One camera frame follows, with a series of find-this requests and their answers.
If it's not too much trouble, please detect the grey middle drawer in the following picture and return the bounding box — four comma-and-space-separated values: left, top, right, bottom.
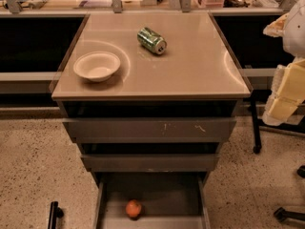
81, 154, 218, 172

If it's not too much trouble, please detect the black chair base leg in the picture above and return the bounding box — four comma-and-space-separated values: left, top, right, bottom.
274, 207, 305, 222

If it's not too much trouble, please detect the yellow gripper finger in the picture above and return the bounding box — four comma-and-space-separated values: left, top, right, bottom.
263, 13, 288, 37
262, 59, 305, 126

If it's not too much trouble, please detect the grey drawer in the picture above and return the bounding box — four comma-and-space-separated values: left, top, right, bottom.
81, 154, 218, 172
92, 173, 211, 229
63, 117, 236, 143

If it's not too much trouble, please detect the white paper bowl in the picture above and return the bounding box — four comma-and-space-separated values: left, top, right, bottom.
73, 52, 121, 82

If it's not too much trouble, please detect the grey bottom drawer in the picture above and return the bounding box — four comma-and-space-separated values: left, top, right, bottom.
92, 173, 211, 229

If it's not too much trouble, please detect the black chair caster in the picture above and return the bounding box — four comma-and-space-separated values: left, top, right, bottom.
297, 165, 305, 178

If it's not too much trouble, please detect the orange fruit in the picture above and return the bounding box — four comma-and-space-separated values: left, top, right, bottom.
125, 199, 142, 219

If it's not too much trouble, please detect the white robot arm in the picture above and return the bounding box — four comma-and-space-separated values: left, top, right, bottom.
262, 0, 305, 126

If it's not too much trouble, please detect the grey drawer cabinet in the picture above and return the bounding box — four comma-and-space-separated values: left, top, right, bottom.
51, 10, 254, 186

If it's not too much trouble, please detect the black post on floor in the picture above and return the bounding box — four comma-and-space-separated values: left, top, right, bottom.
48, 201, 64, 229

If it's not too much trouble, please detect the grey top drawer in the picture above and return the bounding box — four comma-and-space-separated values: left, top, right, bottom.
63, 117, 236, 143

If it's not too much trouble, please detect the green soda can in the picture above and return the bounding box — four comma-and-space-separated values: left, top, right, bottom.
137, 27, 167, 55

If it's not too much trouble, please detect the black table leg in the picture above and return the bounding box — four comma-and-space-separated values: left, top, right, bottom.
250, 96, 261, 155

